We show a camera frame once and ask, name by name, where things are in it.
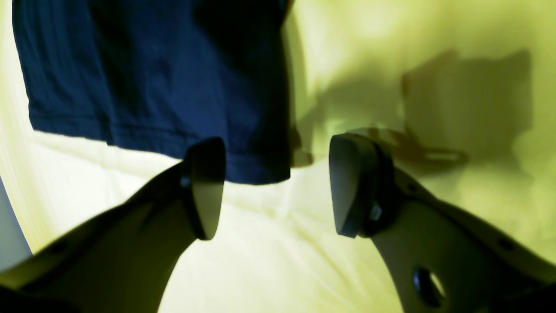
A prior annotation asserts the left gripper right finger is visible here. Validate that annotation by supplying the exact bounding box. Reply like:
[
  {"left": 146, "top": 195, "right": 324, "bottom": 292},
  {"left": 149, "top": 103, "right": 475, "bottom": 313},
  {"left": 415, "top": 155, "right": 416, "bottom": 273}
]
[{"left": 328, "top": 133, "right": 556, "bottom": 313}]

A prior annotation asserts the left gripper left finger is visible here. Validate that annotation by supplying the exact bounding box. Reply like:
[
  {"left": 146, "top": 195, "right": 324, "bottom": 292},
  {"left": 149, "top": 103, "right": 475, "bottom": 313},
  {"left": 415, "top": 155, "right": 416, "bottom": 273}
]
[{"left": 1, "top": 137, "right": 226, "bottom": 313}]

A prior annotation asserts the dark navy T-shirt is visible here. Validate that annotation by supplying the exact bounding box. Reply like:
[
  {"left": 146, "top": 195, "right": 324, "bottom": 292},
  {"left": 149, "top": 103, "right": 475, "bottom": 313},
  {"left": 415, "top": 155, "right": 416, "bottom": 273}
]
[{"left": 11, "top": 0, "right": 291, "bottom": 186}]

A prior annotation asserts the yellow table cloth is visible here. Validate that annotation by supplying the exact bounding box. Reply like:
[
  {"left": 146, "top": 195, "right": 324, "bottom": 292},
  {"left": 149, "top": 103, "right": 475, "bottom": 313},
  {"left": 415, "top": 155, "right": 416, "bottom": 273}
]
[{"left": 1, "top": 0, "right": 555, "bottom": 313}]

